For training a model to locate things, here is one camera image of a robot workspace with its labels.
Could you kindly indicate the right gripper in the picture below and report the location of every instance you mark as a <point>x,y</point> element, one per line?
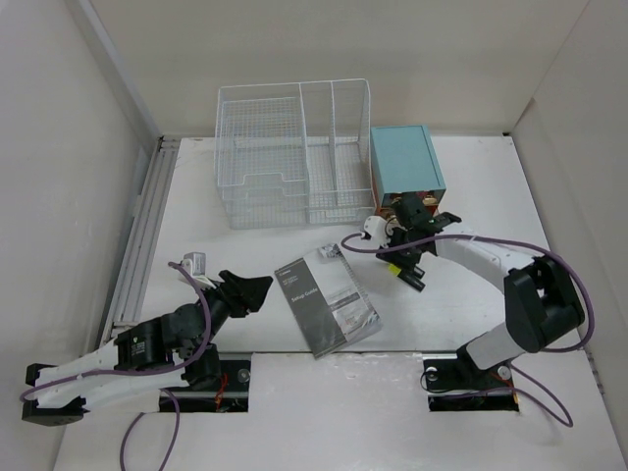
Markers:
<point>404,263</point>

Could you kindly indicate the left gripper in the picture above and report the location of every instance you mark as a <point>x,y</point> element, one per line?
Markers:
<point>241,294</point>

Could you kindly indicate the yellow cap highlighter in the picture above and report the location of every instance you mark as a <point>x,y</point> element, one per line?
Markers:
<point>412,277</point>

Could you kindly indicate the grey Canon setup guide booklet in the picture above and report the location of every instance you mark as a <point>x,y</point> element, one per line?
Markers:
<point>308,306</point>

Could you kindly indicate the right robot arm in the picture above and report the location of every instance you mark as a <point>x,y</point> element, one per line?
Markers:
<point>455,307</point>

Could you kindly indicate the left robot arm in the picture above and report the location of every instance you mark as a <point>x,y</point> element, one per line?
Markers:
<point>174,350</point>

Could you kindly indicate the teal and orange drawer box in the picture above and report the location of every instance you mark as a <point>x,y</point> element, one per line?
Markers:
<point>404,160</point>

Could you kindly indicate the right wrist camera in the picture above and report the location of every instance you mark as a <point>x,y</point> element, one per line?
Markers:
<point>377,229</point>

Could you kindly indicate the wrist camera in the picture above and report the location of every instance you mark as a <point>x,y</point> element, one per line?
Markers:
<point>377,229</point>
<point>194,263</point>

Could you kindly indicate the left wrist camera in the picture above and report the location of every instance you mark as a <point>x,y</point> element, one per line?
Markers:
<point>194,263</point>

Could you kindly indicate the aluminium rail left side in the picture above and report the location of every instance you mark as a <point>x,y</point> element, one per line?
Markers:
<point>124,306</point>

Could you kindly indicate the white wire mesh organizer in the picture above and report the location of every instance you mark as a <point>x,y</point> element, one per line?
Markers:
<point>294,154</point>

